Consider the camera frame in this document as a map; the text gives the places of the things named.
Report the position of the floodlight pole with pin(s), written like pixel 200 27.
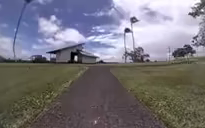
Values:
pixel 133 36
pixel 124 45

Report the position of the dark asphalt path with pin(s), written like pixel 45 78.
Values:
pixel 96 96

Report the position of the white building with grey roof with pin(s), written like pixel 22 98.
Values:
pixel 65 55

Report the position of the short pole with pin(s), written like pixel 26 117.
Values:
pixel 169 55

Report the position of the green grass field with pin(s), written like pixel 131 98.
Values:
pixel 23 83
pixel 171 90

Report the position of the tall thin pole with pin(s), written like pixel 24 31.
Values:
pixel 16 30

